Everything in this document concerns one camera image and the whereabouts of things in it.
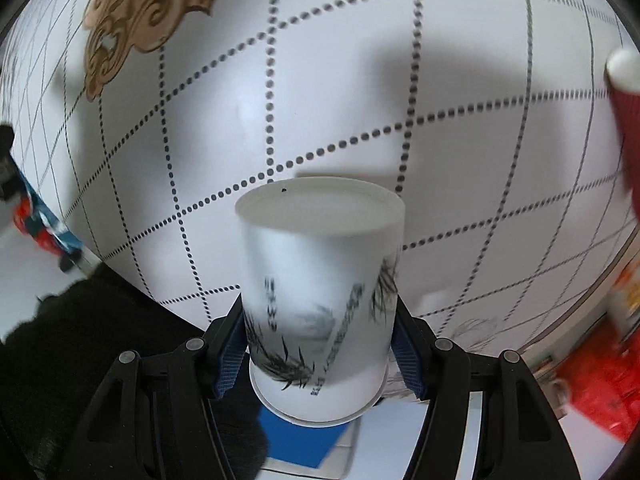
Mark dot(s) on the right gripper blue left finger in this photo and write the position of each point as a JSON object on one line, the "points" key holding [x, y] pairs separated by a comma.
{"points": [[152, 418]]}

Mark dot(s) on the white bamboo print paper cup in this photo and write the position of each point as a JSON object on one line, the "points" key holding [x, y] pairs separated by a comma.
{"points": [[319, 291]]}

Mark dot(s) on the red corrugated paper cup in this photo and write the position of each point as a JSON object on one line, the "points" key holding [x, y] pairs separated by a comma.
{"points": [[622, 73]]}

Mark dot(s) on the red plastic bag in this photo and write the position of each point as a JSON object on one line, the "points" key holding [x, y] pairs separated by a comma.
{"points": [[602, 376]]}

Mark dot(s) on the floral diamond pattern tablecloth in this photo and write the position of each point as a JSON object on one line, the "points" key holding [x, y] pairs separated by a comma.
{"points": [[141, 122]]}

